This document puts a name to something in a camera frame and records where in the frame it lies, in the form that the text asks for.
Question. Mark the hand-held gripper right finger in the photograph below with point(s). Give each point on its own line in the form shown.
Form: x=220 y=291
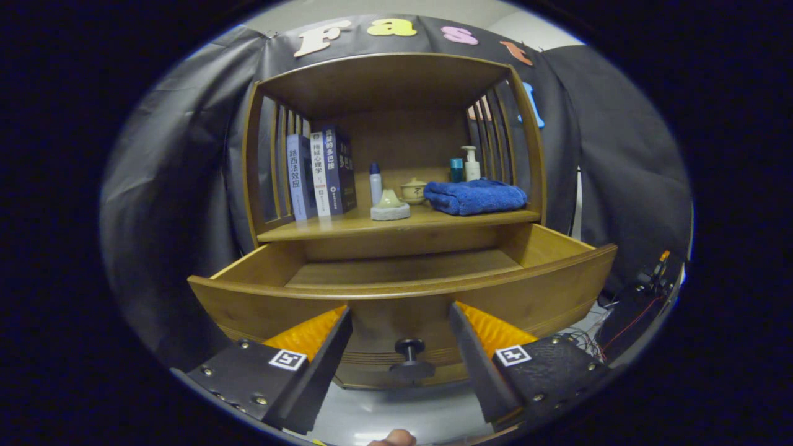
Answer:
x=480 y=371

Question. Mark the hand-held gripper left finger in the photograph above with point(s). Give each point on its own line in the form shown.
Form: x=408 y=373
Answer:
x=322 y=371

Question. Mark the black drawer knob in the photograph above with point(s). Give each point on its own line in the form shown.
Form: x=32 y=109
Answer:
x=411 y=365

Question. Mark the wooden drawer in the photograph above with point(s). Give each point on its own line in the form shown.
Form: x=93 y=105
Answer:
x=396 y=313

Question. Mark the wooden countertop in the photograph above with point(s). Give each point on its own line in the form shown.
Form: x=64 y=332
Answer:
x=433 y=220

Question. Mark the wooden cabinet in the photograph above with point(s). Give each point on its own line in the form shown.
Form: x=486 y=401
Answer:
x=403 y=136

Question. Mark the blue folded towel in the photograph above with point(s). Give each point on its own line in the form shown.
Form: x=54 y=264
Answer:
x=477 y=197

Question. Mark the beige lidded teacup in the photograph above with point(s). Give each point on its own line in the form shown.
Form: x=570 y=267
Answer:
x=414 y=191

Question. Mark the white bottle blue cap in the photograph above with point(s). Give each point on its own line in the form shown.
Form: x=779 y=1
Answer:
x=375 y=186

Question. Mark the light blue book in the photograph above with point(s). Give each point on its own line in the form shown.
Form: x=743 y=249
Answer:
x=297 y=179

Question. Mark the white spine book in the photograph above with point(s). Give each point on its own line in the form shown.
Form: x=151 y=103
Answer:
x=319 y=176

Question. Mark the black orange device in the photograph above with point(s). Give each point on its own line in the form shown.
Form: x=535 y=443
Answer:
x=653 y=277

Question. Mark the teal container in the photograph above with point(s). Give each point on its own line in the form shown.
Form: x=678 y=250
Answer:
x=456 y=170

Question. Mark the white pump bottle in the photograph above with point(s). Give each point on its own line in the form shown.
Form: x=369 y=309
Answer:
x=472 y=168

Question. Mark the dark blue book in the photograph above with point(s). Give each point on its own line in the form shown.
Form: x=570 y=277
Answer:
x=344 y=167

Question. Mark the black backdrop cloth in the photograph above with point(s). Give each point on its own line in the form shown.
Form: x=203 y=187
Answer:
x=179 y=186

